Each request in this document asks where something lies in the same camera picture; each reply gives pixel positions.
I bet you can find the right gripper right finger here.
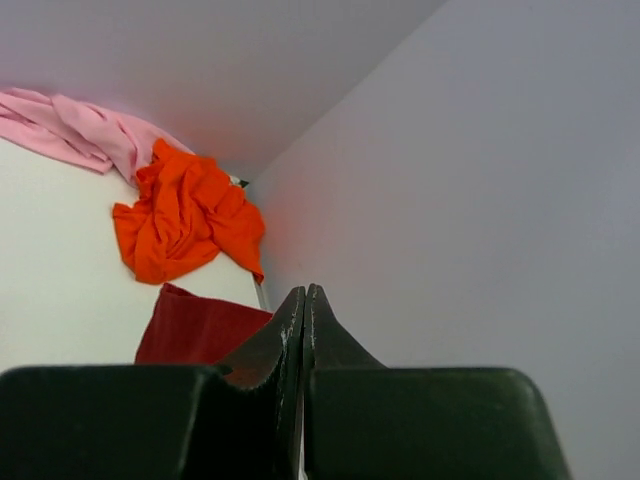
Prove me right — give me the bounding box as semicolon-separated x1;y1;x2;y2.
303;284;570;479

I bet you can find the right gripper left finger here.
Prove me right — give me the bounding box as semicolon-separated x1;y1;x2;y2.
1;287;305;479

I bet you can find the orange t shirt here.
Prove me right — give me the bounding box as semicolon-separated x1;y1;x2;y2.
112;139;265;285

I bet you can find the dark red t shirt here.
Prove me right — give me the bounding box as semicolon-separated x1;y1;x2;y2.
134;283;272;365

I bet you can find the pink t shirt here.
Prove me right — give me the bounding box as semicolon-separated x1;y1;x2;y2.
1;88;189;185

